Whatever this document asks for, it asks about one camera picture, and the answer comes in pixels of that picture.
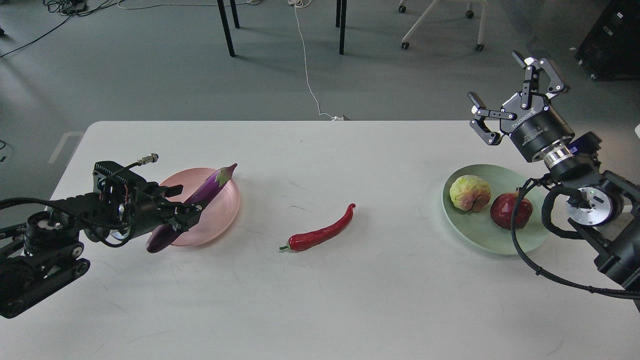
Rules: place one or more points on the purple eggplant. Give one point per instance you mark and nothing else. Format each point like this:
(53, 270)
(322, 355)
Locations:
(210, 187)

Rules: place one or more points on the red pomegranate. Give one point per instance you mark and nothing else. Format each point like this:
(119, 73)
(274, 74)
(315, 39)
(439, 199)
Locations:
(503, 207)

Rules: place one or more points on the black table leg left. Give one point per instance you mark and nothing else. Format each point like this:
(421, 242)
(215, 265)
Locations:
(225, 22)

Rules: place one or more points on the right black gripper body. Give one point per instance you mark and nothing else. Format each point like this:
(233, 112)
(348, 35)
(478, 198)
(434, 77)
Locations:
(536, 127)

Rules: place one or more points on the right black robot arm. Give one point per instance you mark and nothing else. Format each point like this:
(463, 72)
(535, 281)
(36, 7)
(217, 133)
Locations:
(582, 202)

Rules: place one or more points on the black table leg right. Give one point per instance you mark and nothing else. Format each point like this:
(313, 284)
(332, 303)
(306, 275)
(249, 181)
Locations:
(340, 23)

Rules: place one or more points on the black equipment cabinet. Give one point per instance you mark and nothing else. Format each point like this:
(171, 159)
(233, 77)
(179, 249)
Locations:
(610, 51)

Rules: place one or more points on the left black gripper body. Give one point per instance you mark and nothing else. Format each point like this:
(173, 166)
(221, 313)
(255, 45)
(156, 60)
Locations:
(125, 204)

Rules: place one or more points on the black table leg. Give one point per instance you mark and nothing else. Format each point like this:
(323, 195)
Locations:
(340, 23)
(225, 22)

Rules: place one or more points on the red chili pepper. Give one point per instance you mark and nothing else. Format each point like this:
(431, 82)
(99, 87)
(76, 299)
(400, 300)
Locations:
(308, 240)

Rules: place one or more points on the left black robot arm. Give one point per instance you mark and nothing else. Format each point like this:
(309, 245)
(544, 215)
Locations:
(44, 254)

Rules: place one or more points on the pink plate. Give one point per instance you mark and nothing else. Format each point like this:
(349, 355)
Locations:
(216, 218)

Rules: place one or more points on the yellow green custard apple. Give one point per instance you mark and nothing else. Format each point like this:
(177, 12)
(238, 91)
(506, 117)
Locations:
(470, 193)

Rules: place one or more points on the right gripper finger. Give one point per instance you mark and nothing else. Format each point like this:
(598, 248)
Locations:
(541, 79)
(481, 114)

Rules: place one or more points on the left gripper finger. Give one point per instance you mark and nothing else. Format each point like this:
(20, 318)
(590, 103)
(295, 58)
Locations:
(156, 191)
(182, 220)

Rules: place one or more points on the light green plate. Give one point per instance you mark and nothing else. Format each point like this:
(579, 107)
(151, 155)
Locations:
(479, 229)

